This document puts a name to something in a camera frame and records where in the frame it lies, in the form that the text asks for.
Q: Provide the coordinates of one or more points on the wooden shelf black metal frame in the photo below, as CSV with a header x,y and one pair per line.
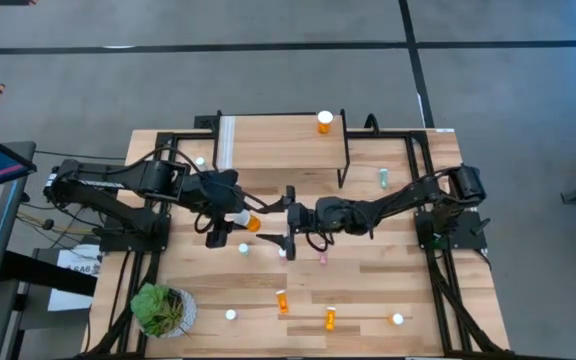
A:
x,y
283,145

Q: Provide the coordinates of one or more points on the orange pill bottle white cap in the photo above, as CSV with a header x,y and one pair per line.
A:
x,y
397,319
254,223
330,320
324,120

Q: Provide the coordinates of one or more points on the orange bottle with visible pills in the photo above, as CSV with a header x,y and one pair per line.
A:
x,y
282,302

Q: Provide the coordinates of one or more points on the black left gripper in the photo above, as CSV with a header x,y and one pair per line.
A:
x,y
213,190

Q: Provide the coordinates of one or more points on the pink pill bottle white cap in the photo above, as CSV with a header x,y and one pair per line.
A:
x,y
282,253
323,259
230,314

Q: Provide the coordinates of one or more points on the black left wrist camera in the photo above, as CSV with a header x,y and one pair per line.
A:
x,y
219,235

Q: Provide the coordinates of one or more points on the black aluminium table frame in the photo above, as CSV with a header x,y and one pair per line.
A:
x,y
393,134

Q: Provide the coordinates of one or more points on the white tape strip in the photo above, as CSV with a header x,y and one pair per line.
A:
x,y
225,142

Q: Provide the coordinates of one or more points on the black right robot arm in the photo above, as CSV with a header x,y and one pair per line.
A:
x,y
468,185

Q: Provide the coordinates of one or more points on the black power strip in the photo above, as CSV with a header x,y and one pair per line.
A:
x,y
205,122

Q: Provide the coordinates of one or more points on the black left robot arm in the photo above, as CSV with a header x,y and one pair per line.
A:
x,y
160,177

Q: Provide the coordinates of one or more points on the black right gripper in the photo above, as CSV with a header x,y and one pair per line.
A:
x,y
302,219

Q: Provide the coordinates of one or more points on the white paper sheet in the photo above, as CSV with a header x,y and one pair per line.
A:
x,y
75,295

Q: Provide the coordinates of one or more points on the succulent in white patterned pot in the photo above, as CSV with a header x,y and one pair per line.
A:
x,y
160,307

